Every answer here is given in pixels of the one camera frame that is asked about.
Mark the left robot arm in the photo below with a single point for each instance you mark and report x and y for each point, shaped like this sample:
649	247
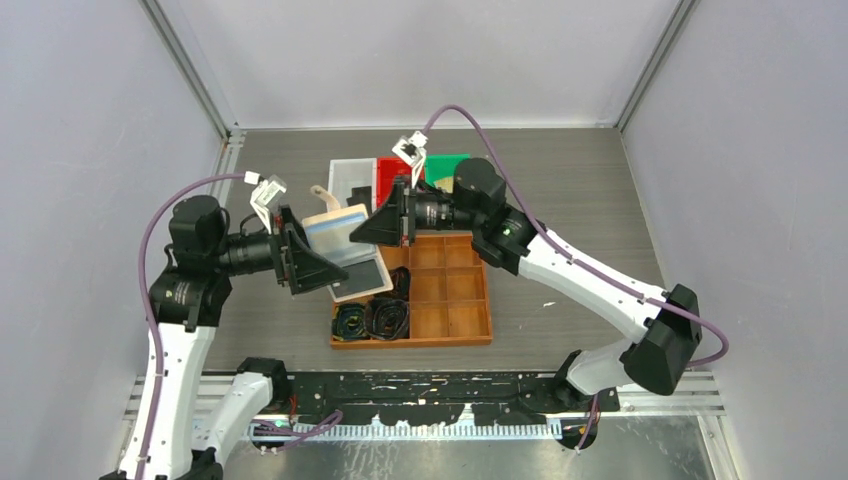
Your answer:
183	307

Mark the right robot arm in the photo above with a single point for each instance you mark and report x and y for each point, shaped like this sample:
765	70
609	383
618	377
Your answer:
659	334

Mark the green plastic bin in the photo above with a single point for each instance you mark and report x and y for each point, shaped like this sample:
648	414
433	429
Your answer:
440	169

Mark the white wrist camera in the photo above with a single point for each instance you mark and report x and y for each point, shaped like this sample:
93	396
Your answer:
411	149
267	194

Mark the wooden compartment tray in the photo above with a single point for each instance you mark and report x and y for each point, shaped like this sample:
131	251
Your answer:
449	302

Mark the large rolled black belt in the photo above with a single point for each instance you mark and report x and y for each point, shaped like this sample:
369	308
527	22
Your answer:
387	319

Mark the white plastic bin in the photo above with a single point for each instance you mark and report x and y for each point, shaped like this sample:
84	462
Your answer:
344	174

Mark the rolled black belt middle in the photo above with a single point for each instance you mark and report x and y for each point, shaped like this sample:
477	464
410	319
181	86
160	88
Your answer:
401	283

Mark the black card in white bin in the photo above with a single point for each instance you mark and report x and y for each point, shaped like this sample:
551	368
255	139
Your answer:
361	195

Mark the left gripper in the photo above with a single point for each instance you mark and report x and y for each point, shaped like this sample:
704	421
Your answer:
296	264

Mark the aluminium front rail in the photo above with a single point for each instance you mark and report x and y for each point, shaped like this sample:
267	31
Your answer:
696	395

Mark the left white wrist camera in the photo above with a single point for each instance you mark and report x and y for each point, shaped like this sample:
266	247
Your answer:
267	194

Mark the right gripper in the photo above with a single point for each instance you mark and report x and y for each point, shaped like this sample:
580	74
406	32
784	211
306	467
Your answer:
392	225

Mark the rolled belt bottom left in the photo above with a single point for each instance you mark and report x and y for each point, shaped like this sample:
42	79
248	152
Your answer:
348	323

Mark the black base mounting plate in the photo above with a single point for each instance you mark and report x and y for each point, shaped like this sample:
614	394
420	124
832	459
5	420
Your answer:
421	398

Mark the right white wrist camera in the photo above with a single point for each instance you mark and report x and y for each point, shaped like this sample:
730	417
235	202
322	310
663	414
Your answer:
411	149

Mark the black credit card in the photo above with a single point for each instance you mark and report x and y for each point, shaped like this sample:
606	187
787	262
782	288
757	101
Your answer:
364	278

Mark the red plastic bin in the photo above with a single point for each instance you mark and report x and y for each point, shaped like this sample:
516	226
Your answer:
387	169

